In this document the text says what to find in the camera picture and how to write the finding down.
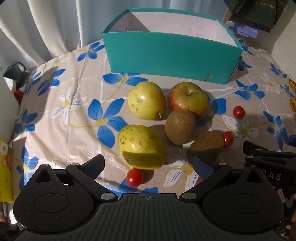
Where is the yellow printed bag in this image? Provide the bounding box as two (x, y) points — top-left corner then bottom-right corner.
(0, 139), (14, 203)

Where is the white curtain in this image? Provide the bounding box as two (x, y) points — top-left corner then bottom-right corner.
(0, 0), (232, 70)

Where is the yellow-green pear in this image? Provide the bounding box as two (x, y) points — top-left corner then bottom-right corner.
(128, 82), (166, 120)
(118, 125), (167, 169)

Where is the purple paper object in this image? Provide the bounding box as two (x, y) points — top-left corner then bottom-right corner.
(236, 24), (258, 39)

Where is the blue floral tablecloth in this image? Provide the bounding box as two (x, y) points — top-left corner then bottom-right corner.
(11, 38), (296, 204)

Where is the brown kiwi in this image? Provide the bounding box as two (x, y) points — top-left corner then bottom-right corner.
(187, 130), (225, 166)
(165, 109), (197, 146)

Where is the small red and white toy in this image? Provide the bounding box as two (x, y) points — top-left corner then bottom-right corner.
(14, 88), (25, 102)

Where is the white paper bag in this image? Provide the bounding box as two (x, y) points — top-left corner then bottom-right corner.
(0, 72), (20, 144)

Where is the dark green paper bag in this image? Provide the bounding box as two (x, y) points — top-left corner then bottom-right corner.
(274, 0), (290, 24)
(231, 0), (278, 29)

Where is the dark green mug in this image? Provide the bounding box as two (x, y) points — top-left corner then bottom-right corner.
(3, 62), (29, 86)

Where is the brown patterned paper bag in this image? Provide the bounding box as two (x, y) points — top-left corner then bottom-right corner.
(223, 9), (238, 24)

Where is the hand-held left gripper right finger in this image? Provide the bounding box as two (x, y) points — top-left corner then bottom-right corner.
(179, 156), (263, 202)

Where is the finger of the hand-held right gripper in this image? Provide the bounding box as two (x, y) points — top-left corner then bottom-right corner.
(242, 140), (296, 160)
(244, 156), (296, 168)

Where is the teal cardboard box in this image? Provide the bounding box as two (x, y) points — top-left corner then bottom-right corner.
(102, 9), (244, 85)

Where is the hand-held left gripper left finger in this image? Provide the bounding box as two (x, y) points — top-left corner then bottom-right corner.
(34, 155), (118, 202)

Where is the red yellow apple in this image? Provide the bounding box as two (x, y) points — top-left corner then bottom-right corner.
(168, 82), (209, 117)

